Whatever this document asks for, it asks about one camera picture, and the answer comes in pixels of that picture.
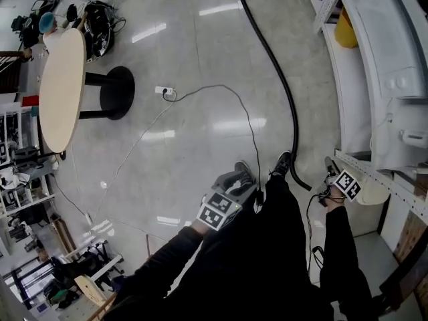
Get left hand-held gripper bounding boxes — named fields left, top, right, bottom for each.
left=196, top=171, right=259, bottom=232

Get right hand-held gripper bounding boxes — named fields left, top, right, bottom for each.
left=316, top=156, right=363, bottom=209

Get black vacuum hose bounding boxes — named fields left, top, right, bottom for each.
left=232, top=0, right=313, bottom=191

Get person's right forearm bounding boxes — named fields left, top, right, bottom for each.
left=319, top=203, right=358, bottom=280

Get person's left forearm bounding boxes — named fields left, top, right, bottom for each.
left=133, top=217, right=208, bottom=280

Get person's left shoe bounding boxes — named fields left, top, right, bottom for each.
left=234, top=160, right=255, bottom=187

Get person's shoe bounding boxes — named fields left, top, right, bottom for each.
left=268, top=150, right=292, bottom=177
left=234, top=160, right=255, bottom=187

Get person's legs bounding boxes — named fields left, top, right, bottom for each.
left=233, top=174, right=310, bottom=290

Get person's right shoe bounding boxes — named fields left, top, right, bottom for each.
left=268, top=150, right=292, bottom=177

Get white metal shelving rack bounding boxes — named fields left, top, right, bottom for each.
left=300, top=0, right=428, bottom=314

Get person's torso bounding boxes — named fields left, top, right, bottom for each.
left=103, top=262, right=375, bottom=321

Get white power strip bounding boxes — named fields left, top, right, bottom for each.
left=154, top=85, right=177, bottom=102

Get white microwave oven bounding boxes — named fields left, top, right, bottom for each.
left=339, top=0, right=428, bottom=100

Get wooden stool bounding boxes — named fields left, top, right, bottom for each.
left=73, top=272, right=118, bottom=321

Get yellow bin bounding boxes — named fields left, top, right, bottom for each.
left=334, top=6, right=359, bottom=49

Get round wooden table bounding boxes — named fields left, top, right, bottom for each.
left=38, top=28, right=136, bottom=154

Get white equipment shelf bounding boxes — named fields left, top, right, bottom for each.
left=0, top=104, right=57, bottom=213

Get brown staircase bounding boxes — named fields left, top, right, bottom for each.
left=0, top=50, right=25, bottom=95

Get teal cap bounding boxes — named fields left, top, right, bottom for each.
left=38, top=11, right=56, bottom=33

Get black and green backpack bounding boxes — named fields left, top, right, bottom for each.
left=11, top=11, right=45, bottom=49

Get thin white cable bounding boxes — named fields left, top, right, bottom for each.
left=85, top=92, right=177, bottom=223

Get black power cable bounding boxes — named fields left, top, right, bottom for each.
left=162, top=84, right=265, bottom=212

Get black equipment pack with cables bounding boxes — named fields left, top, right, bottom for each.
left=80, top=0, right=127, bottom=60

